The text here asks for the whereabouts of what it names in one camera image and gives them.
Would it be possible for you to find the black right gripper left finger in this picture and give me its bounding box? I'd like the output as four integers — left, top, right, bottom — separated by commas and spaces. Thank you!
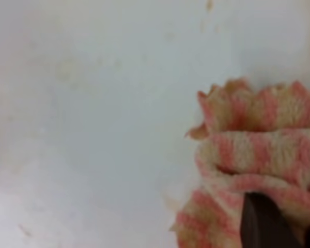
240, 193, 302, 248

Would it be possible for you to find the pink striped rag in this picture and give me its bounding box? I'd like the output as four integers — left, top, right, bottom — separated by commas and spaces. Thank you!
172, 78, 310, 247

